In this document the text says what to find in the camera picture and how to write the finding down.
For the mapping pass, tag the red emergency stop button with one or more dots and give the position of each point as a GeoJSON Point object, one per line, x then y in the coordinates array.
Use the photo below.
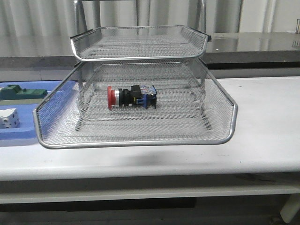
{"type": "Point", "coordinates": [138, 95]}

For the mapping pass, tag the silver mesh top tray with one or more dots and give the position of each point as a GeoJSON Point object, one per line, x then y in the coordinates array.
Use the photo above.
{"type": "Point", "coordinates": [139, 43]}

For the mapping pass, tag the blue plastic tray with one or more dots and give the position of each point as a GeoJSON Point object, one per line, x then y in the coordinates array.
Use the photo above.
{"type": "Point", "coordinates": [49, 113]}

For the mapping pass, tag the green terminal block component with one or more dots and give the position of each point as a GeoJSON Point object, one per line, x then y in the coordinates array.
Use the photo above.
{"type": "Point", "coordinates": [15, 92]}

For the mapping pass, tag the white circuit breaker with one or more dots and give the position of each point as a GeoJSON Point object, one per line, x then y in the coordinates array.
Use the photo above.
{"type": "Point", "coordinates": [9, 118]}

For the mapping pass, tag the grey stone back counter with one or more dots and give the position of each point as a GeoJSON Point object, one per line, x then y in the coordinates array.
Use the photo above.
{"type": "Point", "coordinates": [224, 51]}

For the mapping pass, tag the white table leg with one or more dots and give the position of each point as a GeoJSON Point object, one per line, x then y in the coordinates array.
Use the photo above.
{"type": "Point", "coordinates": [290, 208]}

